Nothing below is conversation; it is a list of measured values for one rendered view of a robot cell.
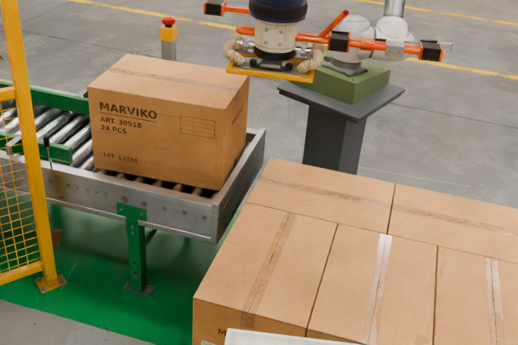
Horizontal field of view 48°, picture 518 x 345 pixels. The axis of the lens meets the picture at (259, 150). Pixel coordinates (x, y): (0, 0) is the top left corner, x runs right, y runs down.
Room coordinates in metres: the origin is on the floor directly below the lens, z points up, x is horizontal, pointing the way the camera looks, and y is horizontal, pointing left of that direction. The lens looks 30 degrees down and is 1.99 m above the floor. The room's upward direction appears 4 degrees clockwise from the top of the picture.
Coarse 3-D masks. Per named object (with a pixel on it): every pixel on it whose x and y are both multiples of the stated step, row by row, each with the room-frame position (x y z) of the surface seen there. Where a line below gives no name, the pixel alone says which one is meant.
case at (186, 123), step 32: (128, 64) 2.47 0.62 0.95; (160, 64) 2.49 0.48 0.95; (192, 64) 2.52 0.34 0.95; (96, 96) 2.19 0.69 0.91; (128, 96) 2.17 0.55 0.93; (160, 96) 2.16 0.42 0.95; (192, 96) 2.18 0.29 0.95; (224, 96) 2.20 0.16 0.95; (96, 128) 2.20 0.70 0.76; (128, 128) 2.17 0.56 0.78; (160, 128) 2.14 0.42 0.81; (192, 128) 2.11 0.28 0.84; (224, 128) 2.09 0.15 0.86; (96, 160) 2.20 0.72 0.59; (128, 160) 2.17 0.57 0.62; (160, 160) 2.14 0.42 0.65; (192, 160) 2.11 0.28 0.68; (224, 160) 2.10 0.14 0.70
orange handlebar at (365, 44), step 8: (224, 8) 2.51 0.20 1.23; (232, 8) 2.50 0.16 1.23; (240, 8) 2.50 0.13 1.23; (248, 8) 2.50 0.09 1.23; (240, 32) 2.22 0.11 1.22; (248, 32) 2.21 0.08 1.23; (296, 40) 2.19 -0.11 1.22; (304, 40) 2.19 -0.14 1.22; (312, 40) 2.18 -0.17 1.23; (320, 40) 2.18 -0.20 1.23; (352, 40) 2.21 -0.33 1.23; (360, 40) 2.21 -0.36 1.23; (368, 40) 2.20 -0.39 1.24; (360, 48) 2.17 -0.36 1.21; (368, 48) 2.16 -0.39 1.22; (376, 48) 2.16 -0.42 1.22; (384, 48) 2.16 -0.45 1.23; (408, 48) 2.15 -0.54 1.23; (416, 48) 2.18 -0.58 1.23
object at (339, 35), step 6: (330, 36) 2.17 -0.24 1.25; (336, 36) 2.20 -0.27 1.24; (342, 36) 2.21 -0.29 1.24; (348, 36) 2.19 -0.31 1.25; (330, 42) 2.17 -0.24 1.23; (336, 42) 2.16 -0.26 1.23; (342, 42) 2.15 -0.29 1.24; (348, 42) 2.16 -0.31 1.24; (330, 48) 2.16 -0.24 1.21; (336, 48) 2.16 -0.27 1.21; (342, 48) 2.15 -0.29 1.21; (348, 48) 2.16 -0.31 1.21
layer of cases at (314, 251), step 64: (256, 192) 2.11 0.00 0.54; (320, 192) 2.15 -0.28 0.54; (384, 192) 2.19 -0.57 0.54; (256, 256) 1.69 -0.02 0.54; (320, 256) 1.71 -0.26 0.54; (384, 256) 1.74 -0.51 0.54; (448, 256) 1.77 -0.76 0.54; (512, 256) 1.80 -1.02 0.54; (256, 320) 1.40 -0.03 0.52; (320, 320) 1.39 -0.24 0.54; (384, 320) 1.41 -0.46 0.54; (448, 320) 1.44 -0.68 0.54; (512, 320) 1.46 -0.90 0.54
